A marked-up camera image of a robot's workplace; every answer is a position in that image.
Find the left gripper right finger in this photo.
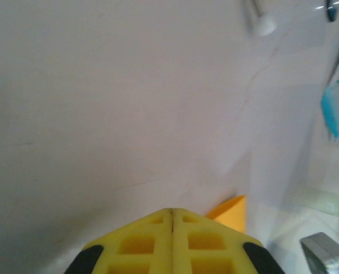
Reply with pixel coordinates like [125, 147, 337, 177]
[172, 208, 286, 274]

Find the aluminium side rail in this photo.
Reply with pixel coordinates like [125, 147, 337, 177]
[299, 232, 339, 274]

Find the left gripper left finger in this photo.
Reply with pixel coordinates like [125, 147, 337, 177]
[63, 207, 174, 274]

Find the blue stethoscope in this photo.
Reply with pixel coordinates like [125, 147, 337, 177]
[242, 0, 339, 37]

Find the green plastic bottle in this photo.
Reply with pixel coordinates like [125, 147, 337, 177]
[286, 187, 339, 221]

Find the orange paper sheet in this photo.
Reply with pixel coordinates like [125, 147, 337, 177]
[205, 195, 247, 235]

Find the blue wet wipes packet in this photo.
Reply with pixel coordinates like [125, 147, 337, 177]
[320, 39, 339, 140]

